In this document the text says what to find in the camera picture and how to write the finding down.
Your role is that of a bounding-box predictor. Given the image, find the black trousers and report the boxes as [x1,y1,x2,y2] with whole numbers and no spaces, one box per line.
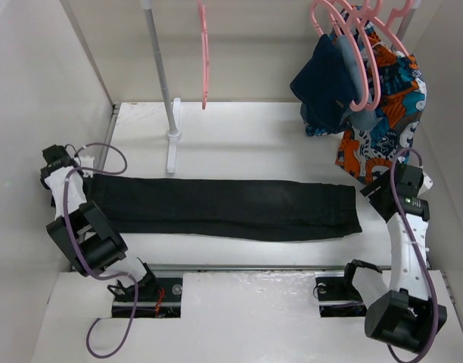
[88,174,362,242]

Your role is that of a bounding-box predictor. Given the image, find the pink hanger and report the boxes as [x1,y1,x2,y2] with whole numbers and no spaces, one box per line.
[197,0,210,110]
[361,1,409,55]
[331,1,383,111]
[310,1,374,112]

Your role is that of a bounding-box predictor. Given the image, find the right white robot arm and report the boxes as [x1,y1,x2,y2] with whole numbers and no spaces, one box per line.
[339,163,447,354]

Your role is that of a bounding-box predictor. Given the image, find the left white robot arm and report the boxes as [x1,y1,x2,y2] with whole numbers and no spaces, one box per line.
[40,144,160,302]

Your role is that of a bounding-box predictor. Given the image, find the pink hanger back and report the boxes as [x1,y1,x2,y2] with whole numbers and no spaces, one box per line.
[361,1,409,55]

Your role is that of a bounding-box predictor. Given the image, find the pink hanger front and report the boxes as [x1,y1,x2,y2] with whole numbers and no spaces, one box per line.
[310,1,374,112]

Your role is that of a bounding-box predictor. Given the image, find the grey blue garment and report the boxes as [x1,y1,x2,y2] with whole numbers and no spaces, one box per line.
[335,36,378,131]

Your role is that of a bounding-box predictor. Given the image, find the colourful patterned shorts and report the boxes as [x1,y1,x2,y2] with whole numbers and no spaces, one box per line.
[315,7,427,185]

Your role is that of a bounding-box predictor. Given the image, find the white rack base foot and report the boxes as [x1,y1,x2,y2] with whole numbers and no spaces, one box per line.
[166,98,182,175]

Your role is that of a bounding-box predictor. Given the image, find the navy blue shorts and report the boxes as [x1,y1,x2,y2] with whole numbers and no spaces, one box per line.
[290,34,358,137]

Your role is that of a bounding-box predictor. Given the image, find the grey rack pole right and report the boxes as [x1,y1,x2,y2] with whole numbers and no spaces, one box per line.
[390,0,421,41]

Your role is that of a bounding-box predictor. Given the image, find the grey rack pole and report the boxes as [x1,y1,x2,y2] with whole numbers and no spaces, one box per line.
[390,0,421,41]
[141,0,181,138]

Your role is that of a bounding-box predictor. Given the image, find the grey rack pole left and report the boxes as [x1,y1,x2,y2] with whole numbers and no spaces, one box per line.
[141,0,181,138]

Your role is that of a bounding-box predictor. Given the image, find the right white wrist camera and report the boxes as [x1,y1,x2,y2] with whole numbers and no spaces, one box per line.
[419,172,433,194]

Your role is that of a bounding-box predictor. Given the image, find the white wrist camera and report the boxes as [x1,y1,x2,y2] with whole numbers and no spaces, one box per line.
[74,152,95,178]
[419,172,433,194]

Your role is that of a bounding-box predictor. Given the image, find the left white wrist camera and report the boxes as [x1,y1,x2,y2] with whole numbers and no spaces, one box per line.
[74,152,95,178]

